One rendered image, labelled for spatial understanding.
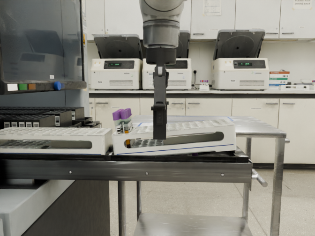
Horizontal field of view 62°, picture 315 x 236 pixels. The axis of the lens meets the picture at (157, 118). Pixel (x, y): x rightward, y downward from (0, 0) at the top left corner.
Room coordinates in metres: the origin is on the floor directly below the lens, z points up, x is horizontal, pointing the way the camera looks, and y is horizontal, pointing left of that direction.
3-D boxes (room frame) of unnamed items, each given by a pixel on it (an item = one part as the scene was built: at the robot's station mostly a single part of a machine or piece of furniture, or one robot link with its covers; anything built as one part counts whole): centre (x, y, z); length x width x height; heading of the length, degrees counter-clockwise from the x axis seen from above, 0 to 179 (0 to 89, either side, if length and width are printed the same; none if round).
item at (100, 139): (0.68, 0.28, 0.83); 0.30 x 0.10 x 0.06; 87
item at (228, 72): (3.23, -0.97, 1.25); 0.62 x 0.56 x 0.69; 177
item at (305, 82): (3.29, -1.82, 0.97); 0.24 x 0.12 x 0.13; 76
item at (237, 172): (0.68, 0.10, 0.78); 0.73 x 0.14 x 0.09; 87
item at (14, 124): (0.84, 0.43, 0.85); 0.12 x 0.02 x 0.06; 177
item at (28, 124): (0.84, 0.38, 0.85); 0.12 x 0.02 x 0.06; 177
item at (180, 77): (3.27, -0.12, 1.24); 0.62 x 0.56 x 0.69; 178
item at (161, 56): (0.67, -0.01, 1.03); 0.08 x 0.07 x 0.09; 177
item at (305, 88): (3.03, -1.55, 0.93); 0.30 x 0.10 x 0.06; 79
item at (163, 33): (0.67, -0.01, 1.10); 0.09 x 0.09 x 0.06
